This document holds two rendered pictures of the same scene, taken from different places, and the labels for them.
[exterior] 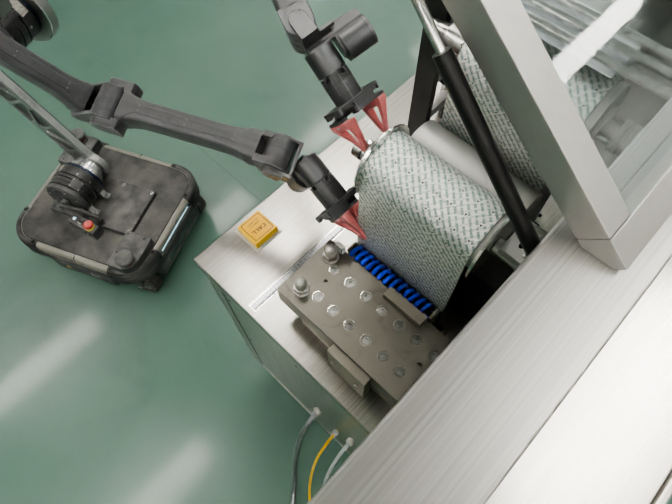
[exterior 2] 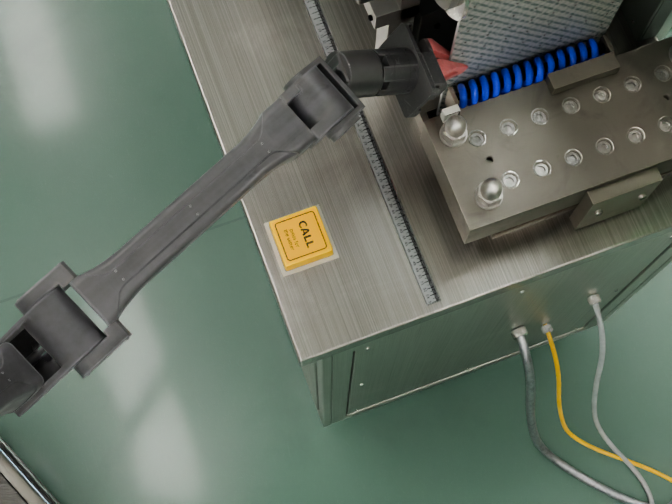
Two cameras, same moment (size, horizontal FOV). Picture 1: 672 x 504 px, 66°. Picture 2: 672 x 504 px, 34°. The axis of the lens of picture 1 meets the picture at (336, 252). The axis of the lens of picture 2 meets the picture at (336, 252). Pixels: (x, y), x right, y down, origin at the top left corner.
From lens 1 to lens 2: 0.78 m
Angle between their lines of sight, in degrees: 25
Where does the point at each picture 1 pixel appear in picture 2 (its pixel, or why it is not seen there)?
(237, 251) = (321, 287)
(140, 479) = not seen: outside the picture
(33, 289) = not seen: outside the picture
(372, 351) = (624, 145)
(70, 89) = (12, 377)
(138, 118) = (138, 284)
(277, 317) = (465, 271)
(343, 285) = (508, 137)
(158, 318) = not seen: outside the picture
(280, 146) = (321, 87)
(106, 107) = (82, 330)
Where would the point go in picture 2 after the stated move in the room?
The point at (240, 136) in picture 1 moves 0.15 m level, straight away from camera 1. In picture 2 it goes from (270, 137) to (138, 118)
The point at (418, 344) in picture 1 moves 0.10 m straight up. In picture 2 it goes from (638, 84) to (660, 50)
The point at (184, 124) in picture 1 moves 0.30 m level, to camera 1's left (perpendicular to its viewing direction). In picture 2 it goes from (197, 213) to (70, 469)
